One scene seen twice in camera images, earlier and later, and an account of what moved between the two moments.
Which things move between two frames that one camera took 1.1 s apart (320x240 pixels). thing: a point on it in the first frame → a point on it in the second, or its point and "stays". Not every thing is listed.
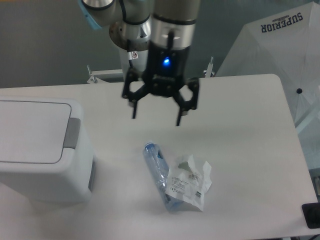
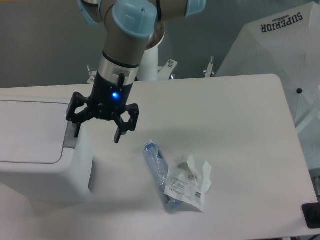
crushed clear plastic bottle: x=160 y=171 stays
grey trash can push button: x=72 y=133 stays
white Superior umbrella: x=286 y=44 stays
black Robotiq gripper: x=166 y=69 → x=105 y=98
